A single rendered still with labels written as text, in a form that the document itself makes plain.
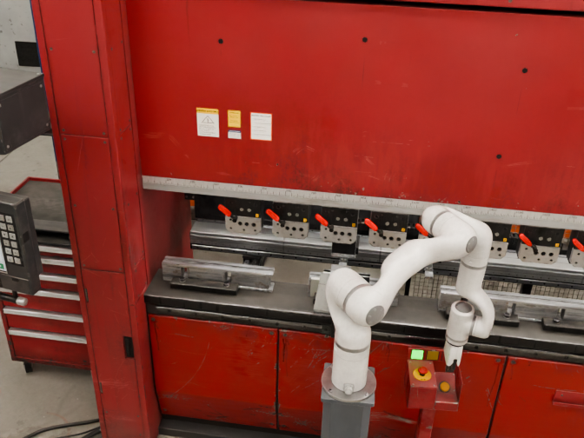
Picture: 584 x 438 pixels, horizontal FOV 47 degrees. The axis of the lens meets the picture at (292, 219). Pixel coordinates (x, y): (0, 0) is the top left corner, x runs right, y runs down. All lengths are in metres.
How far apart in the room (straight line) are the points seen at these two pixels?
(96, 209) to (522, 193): 1.65
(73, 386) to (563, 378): 2.49
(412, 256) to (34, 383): 2.48
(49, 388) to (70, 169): 1.61
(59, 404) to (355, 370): 2.01
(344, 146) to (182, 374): 1.36
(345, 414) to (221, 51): 1.37
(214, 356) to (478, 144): 1.49
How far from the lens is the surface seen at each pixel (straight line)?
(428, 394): 2.79
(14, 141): 2.30
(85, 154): 2.65
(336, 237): 2.79
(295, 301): 2.96
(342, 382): 2.33
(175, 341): 3.15
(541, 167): 2.67
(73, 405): 3.85
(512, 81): 2.53
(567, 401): 3.21
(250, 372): 3.16
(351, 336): 2.21
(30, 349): 3.92
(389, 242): 2.78
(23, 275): 2.46
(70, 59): 2.53
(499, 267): 3.19
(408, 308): 2.98
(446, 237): 2.19
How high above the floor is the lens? 2.65
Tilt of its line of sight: 30 degrees down
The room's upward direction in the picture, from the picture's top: 2 degrees clockwise
